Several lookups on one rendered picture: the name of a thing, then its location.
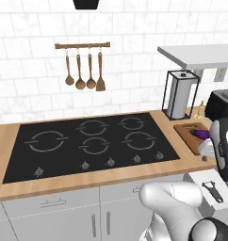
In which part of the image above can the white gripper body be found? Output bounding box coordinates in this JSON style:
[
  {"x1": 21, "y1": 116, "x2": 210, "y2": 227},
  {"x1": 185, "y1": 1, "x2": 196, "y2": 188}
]
[{"x1": 198, "y1": 137, "x2": 217, "y2": 157}]

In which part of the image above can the purple eggplant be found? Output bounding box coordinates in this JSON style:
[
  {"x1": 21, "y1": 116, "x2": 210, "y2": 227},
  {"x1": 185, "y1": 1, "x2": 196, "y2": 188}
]
[{"x1": 189, "y1": 128, "x2": 211, "y2": 140}]

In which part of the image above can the wooden cutting board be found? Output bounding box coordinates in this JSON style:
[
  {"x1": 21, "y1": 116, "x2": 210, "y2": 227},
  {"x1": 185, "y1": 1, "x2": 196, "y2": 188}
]
[{"x1": 172, "y1": 121, "x2": 213, "y2": 155}]

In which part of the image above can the black peeler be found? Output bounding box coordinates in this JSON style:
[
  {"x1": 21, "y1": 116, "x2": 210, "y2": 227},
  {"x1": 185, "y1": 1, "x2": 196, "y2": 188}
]
[{"x1": 201, "y1": 180, "x2": 224, "y2": 203}]

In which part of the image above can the yellow green plant sprig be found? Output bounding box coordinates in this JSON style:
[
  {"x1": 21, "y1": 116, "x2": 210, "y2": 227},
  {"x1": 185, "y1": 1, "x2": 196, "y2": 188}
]
[{"x1": 193, "y1": 100, "x2": 205, "y2": 121}]

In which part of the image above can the white open drawer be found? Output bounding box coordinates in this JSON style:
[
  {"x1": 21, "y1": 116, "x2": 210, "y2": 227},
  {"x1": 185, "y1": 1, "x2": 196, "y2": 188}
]
[{"x1": 183, "y1": 169, "x2": 228, "y2": 219}]

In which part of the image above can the black toaster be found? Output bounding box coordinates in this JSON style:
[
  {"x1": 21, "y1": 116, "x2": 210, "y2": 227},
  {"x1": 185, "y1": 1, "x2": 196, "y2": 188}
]
[{"x1": 204, "y1": 88, "x2": 228, "y2": 121}]

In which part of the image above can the white paper towel roll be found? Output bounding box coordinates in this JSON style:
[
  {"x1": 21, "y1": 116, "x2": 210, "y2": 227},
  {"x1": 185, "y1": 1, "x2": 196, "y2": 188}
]
[{"x1": 167, "y1": 70, "x2": 198, "y2": 120}]

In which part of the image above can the grey drawer front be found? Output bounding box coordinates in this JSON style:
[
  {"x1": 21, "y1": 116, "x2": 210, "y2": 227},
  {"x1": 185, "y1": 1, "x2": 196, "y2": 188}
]
[
  {"x1": 99, "y1": 174, "x2": 186, "y2": 205},
  {"x1": 0, "y1": 186, "x2": 101, "y2": 224}
]

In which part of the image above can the grey cupboard door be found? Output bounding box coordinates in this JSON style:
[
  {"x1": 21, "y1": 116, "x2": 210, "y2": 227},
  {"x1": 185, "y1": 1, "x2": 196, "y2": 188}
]
[
  {"x1": 8, "y1": 203, "x2": 102, "y2": 241},
  {"x1": 100, "y1": 197, "x2": 156, "y2": 241}
]

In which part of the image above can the black hob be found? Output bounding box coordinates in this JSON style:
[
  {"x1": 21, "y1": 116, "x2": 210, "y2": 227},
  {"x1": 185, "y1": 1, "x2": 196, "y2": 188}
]
[{"x1": 2, "y1": 111, "x2": 182, "y2": 185}]

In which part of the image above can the wooden spatula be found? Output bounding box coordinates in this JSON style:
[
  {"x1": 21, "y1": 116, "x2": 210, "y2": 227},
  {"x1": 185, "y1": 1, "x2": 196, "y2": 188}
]
[{"x1": 95, "y1": 51, "x2": 106, "y2": 92}]

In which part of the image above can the wooden ladle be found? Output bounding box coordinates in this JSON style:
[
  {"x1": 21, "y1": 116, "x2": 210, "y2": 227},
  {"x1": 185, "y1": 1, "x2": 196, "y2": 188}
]
[
  {"x1": 74, "y1": 54, "x2": 87, "y2": 90},
  {"x1": 86, "y1": 53, "x2": 97, "y2": 90}
]

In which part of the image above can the small wooden spoon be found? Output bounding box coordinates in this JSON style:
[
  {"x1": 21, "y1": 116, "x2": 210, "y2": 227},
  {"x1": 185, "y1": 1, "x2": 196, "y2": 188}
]
[{"x1": 64, "y1": 54, "x2": 75, "y2": 87}]

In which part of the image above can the black range hood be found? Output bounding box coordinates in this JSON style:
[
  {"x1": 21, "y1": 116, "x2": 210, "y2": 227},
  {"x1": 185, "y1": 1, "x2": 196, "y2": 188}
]
[{"x1": 72, "y1": 0, "x2": 100, "y2": 10}]

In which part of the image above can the black wire paper towel holder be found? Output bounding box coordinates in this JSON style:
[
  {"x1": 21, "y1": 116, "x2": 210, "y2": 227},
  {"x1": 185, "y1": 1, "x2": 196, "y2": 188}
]
[{"x1": 161, "y1": 69, "x2": 202, "y2": 121}]

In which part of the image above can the white wall shelf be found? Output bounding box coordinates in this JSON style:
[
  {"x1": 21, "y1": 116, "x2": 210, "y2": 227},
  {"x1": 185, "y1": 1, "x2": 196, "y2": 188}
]
[{"x1": 156, "y1": 42, "x2": 228, "y2": 71}]

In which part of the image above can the grey cupboard door handle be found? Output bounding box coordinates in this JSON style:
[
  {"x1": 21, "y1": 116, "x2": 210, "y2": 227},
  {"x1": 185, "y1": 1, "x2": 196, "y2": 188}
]
[
  {"x1": 105, "y1": 210, "x2": 111, "y2": 236},
  {"x1": 90, "y1": 213, "x2": 98, "y2": 238}
]

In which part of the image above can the wooden wall rail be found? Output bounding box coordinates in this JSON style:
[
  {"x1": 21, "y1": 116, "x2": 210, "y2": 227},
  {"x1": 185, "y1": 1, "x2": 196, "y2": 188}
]
[{"x1": 54, "y1": 41, "x2": 111, "y2": 50}]

